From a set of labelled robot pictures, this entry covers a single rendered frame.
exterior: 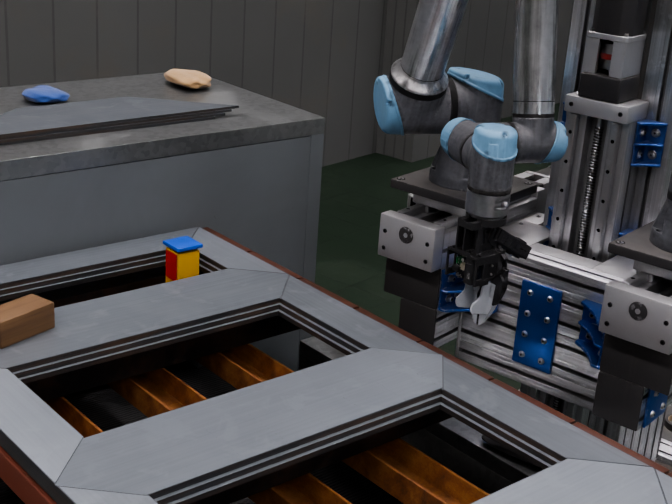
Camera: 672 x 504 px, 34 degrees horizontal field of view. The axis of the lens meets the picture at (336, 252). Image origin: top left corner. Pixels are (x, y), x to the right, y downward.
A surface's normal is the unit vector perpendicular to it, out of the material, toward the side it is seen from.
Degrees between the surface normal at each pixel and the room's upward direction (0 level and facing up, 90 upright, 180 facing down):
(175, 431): 0
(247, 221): 90
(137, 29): 90
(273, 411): 0
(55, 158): 90
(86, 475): 0
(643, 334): 90
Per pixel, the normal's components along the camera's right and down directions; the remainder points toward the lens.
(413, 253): -0.64, 0.23
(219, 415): 0.07, -0.94
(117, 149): 0.64, 0.31
